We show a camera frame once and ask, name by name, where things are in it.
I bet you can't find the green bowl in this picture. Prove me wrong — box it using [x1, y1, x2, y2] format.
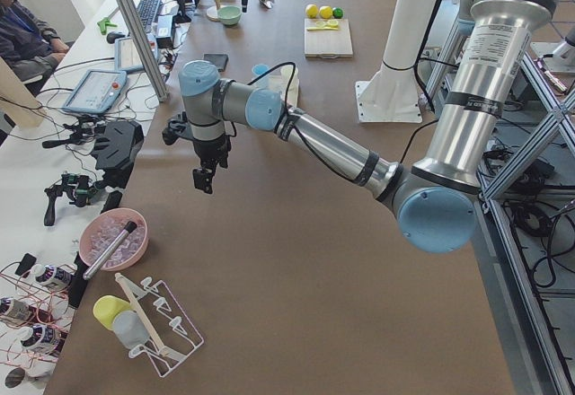
[217, 5, 243, 26]

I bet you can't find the black keyboard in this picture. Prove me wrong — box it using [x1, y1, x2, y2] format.
[137, 0, 163, 33]

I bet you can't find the yellow plastic knife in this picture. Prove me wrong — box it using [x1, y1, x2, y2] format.
[305, 26, 340, 31]

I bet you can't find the white wire cup rack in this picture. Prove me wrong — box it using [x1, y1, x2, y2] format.
[123, 275, 205, 378]

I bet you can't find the steel muddler black tip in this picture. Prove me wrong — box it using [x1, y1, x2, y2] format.
[83, 221, 137, 280]

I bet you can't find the pink bowl with ice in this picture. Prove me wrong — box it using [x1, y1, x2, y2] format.
[78, 207, 150, 273]

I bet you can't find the yellow plastic cup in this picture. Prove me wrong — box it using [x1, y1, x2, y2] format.
[93, 295, 132, 330]

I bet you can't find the tea bottle lower left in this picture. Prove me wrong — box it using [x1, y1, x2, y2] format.
[16, 324, 67, 357]

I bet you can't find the cream serving tray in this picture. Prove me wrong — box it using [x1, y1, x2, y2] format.
[268, 74, 299, 106]

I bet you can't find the whole lemon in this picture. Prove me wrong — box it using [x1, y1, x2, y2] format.
[318, 5, 333, 19]
[305, 4, 319, 19]

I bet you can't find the green lime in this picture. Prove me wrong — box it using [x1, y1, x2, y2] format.
[332, 7, 344, 19]

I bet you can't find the grey translucent cup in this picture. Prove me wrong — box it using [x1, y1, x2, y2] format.
[111, 311, 150, 349]

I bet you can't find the tea bottle top middle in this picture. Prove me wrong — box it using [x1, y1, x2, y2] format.
[1, 297, 51, 326]

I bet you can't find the copper wire bottle rack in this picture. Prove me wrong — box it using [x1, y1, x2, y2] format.
[1, 254, 74, 370]

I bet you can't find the blue plastic cup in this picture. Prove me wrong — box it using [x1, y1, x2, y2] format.
[252, 64, 270, 89]

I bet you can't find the blue teach pendant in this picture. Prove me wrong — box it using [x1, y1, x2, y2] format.
[114, 33, 160, 74]
[62, 69, 128, 114]

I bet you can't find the wooden rack handle rod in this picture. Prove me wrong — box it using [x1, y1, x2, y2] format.
[115, 273, 168, 356]

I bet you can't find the wooden cutting board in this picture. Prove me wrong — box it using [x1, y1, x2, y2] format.
[304, 18, 353, 58]

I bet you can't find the tea bottle top left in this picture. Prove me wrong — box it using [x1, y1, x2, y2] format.
[30, 264, 73, 292]

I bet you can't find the person in dark hoodie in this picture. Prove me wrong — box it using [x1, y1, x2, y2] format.
[1, 0, 70, 83]

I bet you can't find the dark grey folded cloth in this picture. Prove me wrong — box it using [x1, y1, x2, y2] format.
[203, 53, 229, 72]

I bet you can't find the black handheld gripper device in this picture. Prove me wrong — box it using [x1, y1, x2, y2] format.
[41, 115, 105, 149]

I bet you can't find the tea bottle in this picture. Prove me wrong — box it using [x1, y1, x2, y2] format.
[30, 264, 73, 292]
[16, 324, 67, 357]
[1, 297, 51, 326]

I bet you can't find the cream plastic cup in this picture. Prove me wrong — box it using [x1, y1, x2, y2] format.
[280, 66, 297, 88]

